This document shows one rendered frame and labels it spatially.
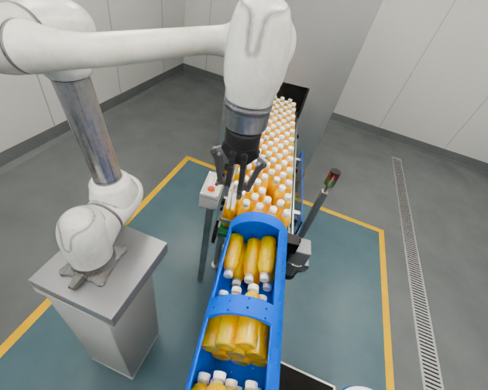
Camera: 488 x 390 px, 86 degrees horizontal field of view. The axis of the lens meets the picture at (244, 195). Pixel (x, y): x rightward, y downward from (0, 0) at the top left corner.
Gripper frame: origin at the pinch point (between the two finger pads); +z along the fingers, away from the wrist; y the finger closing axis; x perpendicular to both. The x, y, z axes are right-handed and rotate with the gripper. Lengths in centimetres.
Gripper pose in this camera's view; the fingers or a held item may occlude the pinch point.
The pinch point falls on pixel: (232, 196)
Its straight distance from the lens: 67.1
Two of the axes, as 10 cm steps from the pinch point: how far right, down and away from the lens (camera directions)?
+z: -1.5, 7.1, 6.9
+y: -9.6, -2.6, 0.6
